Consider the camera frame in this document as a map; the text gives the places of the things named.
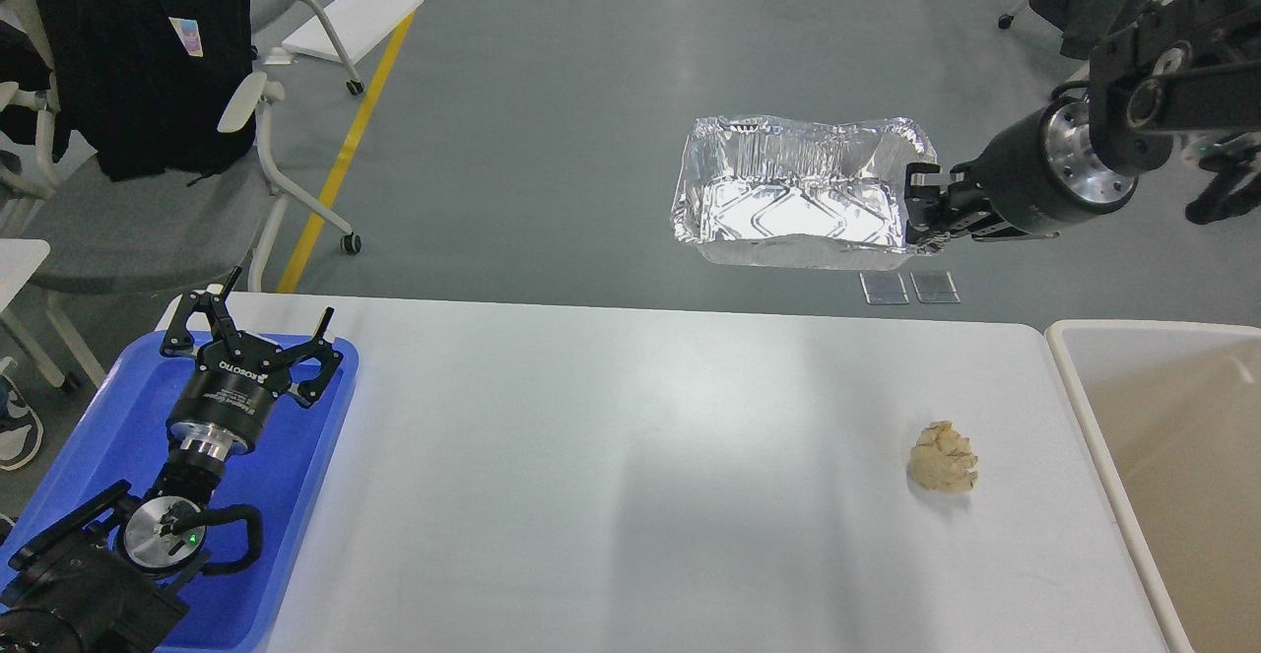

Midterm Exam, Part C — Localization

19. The beige plastic bin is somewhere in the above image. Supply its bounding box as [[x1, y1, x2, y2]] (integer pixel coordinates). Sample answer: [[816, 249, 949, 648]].
[[1045, 320, 1260, 652]]

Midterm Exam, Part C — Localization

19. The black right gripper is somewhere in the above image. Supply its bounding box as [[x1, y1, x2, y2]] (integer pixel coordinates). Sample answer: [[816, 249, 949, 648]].
[[904, 100, 1137, 246]]

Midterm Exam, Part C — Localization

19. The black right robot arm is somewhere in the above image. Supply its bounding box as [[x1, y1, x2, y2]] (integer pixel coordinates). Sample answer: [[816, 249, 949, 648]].
[[902, 0, 1260, 252]]

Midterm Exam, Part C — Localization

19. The black and white sneaker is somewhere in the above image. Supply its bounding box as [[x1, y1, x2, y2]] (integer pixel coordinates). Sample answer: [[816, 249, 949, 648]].
[[1, 374, 44, 471]]

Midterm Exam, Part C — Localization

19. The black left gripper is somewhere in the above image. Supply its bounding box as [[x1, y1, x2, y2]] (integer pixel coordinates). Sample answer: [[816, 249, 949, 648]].
[[160, 266, 346, 456]]

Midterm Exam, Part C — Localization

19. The right floor socket plate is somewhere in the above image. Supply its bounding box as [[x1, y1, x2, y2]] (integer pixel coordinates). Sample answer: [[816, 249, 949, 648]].
[[910, 271, 962, 304]]

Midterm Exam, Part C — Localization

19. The black jacket on chair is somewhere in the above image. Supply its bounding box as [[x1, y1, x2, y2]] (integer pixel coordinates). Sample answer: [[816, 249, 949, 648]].
[[9, 0, 256, 182]]

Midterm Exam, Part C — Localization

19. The grey office chair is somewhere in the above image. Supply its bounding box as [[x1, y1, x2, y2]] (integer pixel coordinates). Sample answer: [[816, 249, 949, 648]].
[[3, 0, 362, 384]]

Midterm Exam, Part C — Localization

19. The white side table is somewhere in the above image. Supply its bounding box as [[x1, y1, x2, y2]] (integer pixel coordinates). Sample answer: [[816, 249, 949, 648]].
[[0, 237, 107, 390]]

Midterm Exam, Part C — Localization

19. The blue plastic tray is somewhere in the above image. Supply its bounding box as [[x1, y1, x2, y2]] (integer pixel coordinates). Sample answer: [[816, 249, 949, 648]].
[[0, 332, 359, 653]]

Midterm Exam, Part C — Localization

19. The floor socket plate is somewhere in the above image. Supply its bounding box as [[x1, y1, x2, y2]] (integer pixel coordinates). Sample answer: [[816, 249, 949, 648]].
[[859, 271, 909, 306], [910, 271, 962, 304]]

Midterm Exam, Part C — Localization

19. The aluminium foil tray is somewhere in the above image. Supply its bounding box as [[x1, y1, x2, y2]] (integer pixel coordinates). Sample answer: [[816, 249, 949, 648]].
[[670, 113, 938, 272]]

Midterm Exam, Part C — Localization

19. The left floor socket plate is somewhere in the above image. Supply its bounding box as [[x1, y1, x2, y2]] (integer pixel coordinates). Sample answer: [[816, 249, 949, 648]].
[[859, 271, 909, 306]]

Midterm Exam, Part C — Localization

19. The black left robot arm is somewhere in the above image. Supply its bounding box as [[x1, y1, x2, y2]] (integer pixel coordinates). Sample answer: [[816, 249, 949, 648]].
[[3, 289, 359, 652]]

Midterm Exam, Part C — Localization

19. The crumpled beige paper ball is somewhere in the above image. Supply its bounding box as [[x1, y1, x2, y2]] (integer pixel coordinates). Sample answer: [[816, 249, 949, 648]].
[[908, 421, 980, 494]]

